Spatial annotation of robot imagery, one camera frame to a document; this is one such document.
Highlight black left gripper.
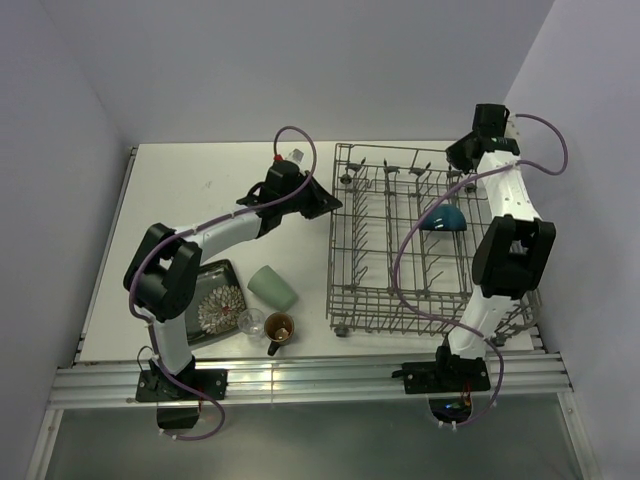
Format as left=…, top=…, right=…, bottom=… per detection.
left=280, top=171, right=341, bottom=221

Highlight blue bowl with tan interior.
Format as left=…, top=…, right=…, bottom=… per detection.
left=419, top=204, right=468, bottom=232

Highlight light green cup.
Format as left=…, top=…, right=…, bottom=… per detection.
left=247, top=265, right=298, bottom=312

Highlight dark brown mug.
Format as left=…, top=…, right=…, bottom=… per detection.
left=264, top=312, right=295, bottom=357

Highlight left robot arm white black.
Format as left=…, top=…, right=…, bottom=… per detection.
left=123, top=160, right=343, bottom=399

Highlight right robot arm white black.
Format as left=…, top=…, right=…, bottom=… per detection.
left=432, top=103, right=556, bottom=390

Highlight clear drinking glass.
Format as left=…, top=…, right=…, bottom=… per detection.
left=237, top=308, right=265, bottom=344

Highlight black square floral plate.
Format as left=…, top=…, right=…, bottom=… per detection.
left=185, top=259, right=247, bottom=346

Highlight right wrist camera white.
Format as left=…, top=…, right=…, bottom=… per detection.
left=505, top=115, right=521, bottom=144

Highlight grey wire dish rack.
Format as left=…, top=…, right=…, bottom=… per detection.
left=325, top=142, right=544, bottom=346

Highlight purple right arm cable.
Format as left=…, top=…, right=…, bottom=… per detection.
left=392, top=113, right=570, bottom=429

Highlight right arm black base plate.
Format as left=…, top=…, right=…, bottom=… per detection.
left=391, top=346, right=491, bottom=425

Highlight aluminium rail frame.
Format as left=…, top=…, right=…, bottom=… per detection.
left=27, top=142, right=601, bottom=479

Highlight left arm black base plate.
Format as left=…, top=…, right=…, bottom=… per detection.
left=135, top=369, right=228, bottom=433

